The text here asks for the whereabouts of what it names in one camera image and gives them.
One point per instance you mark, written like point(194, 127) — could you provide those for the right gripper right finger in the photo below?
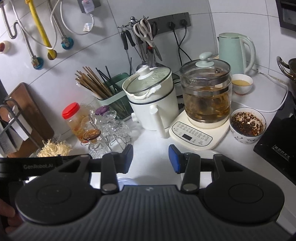
point(191, 165)

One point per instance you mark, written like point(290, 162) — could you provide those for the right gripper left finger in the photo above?
point(108, 166)

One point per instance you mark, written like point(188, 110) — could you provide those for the kitchen scissors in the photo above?
point(143, 30)

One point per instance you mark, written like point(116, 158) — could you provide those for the left hand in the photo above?
point(13, 219)

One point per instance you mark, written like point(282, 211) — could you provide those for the translucent plastic container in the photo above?
point(126, 181)

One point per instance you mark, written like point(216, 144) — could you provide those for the cream kettle base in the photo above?
point(204, 136)

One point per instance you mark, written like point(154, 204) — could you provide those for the black dish rack shelf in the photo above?
point(16, 130)

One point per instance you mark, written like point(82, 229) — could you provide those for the purple glass cup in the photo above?
point(102, 110)

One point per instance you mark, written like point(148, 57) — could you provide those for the red-lid plastic jar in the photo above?
point(74, 114)

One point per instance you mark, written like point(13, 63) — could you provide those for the green chopstick holder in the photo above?
point(119, 101)

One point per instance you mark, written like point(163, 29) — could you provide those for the bowl of dried chili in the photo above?
point(247, 125)

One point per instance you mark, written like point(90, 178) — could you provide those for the wooden cutting board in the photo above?
point(31, 113)

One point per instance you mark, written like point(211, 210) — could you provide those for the glass health kettle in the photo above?
point(207, 90)

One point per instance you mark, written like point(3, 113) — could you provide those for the white electric cooking pot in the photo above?
point(152, 96)

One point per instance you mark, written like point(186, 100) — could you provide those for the black induction cooker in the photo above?
point(278, 145)

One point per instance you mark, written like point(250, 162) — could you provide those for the small bowl of broth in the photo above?
point(242, 84)

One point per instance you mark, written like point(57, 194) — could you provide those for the mint electric kettle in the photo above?
point(232, 50)

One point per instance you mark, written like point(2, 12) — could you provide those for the steel pot lid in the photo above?
point(288, 69)

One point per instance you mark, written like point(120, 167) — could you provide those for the wire glass-cup rack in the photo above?
point(115, 134)

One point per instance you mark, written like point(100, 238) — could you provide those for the grey wall power strip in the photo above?
point(162, 24)

